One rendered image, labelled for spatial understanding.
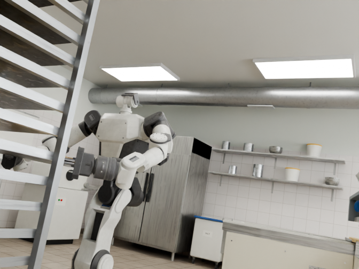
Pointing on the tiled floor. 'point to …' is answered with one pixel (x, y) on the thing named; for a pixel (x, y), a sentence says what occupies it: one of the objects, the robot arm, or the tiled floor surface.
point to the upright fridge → (169, 199)
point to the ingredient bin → (207, 239)
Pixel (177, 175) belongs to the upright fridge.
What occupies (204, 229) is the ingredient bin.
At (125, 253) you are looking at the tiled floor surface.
